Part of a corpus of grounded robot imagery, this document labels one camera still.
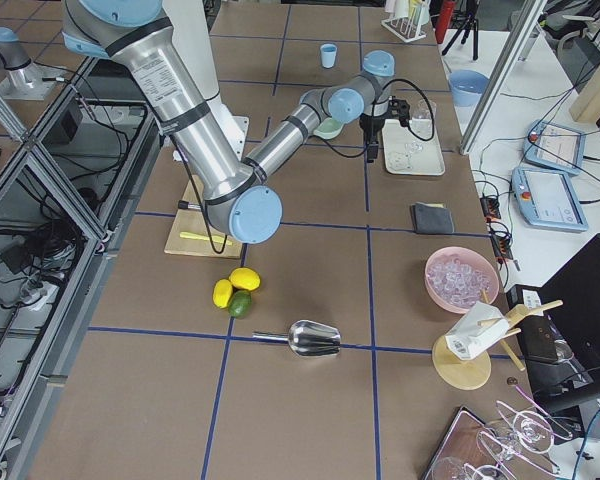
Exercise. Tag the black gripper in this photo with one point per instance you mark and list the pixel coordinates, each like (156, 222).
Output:
(370, 126)

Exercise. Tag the green bowl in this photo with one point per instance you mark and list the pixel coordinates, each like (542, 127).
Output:
(328, 129)

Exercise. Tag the light blue cup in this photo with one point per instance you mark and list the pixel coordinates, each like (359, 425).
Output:
(328, 55)

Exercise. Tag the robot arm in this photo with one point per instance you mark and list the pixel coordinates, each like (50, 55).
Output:
(166, 48)
(364, 98)

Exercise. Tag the blue bowl with fork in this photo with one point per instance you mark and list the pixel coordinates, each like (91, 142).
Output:
(467, 87)

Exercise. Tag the pink bowl of ice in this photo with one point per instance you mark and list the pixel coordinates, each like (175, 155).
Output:
(456, 278)

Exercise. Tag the metal ice scoop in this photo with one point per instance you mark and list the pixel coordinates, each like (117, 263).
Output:
(307, 338)

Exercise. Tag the cream bear tray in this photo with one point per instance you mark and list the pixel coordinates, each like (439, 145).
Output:
(428, 162)

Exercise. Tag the clear wine glass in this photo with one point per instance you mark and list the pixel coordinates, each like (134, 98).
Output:
(421, 125)

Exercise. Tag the white cup rack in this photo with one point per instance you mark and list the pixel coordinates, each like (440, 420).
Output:
(407, 19)

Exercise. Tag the grey yellow folded cloth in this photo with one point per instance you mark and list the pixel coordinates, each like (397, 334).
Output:
(432, 220)

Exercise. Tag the teach pendant far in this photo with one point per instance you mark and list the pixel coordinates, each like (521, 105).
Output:
(554, 146)

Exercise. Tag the teach pendant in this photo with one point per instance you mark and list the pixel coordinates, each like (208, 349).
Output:
(546, 199)
(554, 146)

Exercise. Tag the yellow plastic knife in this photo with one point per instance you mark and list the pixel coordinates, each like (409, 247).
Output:
(216, 239)

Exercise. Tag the teach pendant near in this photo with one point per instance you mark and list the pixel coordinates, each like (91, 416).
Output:
(546, 199)

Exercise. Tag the yellow lemon upper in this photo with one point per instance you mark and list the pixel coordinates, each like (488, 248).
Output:
(245, 279)

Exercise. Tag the yellow lemon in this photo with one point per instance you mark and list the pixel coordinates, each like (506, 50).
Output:
(245, 279)
(222, 293)

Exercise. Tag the steel muddler black tip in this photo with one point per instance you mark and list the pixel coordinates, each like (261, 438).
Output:
(186, 205)

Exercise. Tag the wooden cutting board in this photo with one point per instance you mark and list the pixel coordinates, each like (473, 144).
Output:
(193, 221)

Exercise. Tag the green lime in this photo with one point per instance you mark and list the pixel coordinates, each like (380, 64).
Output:
(240, 304)

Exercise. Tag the yellow lemon lower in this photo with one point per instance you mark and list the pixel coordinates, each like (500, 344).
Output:
(222, 293)

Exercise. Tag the white paper carton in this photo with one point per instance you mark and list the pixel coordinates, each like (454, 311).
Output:
(480, 328)

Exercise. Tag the aluminium frame post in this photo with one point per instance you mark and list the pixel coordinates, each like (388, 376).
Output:
(509, 55)

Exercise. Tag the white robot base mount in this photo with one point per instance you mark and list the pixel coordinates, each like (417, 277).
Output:
(230, 130)

